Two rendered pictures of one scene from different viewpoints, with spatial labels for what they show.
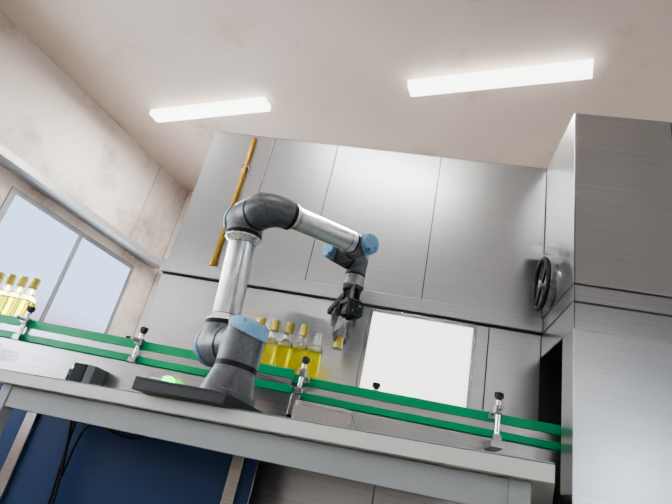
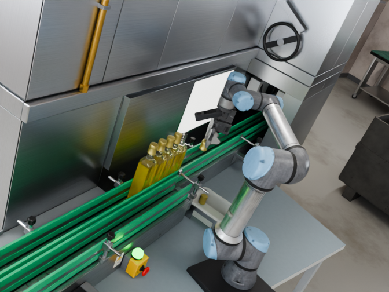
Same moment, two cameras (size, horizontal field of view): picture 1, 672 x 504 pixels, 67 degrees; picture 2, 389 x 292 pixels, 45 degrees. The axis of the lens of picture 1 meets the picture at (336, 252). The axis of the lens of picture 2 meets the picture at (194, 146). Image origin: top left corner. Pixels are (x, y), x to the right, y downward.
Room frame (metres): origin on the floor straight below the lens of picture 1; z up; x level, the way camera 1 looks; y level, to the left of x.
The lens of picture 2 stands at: (1.44, 1.74, 2.09)
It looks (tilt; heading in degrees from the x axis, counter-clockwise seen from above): 29 degrees down; 282
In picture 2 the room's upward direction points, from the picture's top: 22 degrees clockwise
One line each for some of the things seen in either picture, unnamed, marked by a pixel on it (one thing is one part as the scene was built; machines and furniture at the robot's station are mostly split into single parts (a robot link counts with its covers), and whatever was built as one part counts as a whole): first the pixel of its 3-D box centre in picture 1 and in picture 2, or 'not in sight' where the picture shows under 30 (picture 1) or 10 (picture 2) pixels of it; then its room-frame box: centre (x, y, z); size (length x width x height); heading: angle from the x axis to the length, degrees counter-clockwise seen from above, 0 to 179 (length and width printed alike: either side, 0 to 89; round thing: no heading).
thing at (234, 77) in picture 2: (356, 263); (234, 86); (1.77, -0.09, 1.41); 0.09 x 0.08 x 0.11; 126
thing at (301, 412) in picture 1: (323, 429); (206, 209); (1.66, -0.08, 0.79); 0.27 x 0.17 x 0.08; 170
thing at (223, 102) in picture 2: (354, 283); (227, 101); (1.78, -0.09, 1.33); 0.08 x 0.08 x 0.05
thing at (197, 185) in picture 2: (303, 376); (193, 183); (1.75, 0.02, 0.95); 0.17 x 0.03 x 0.12; 170
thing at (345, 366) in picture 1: (357, 347); (178, 110); (1.99, -0.17, 1.15); 0.90 x 0.03 x 0.34; 80
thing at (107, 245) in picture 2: (135, 343); (112, 251); (1.81, 0.61, 0.94); 0.07 x 0.04 x 0.13; 170
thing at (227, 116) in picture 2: (350, 302); (221, 118); (1.77, -0.09, 1.25); 0.09 x 0.08 x 0.12; 25
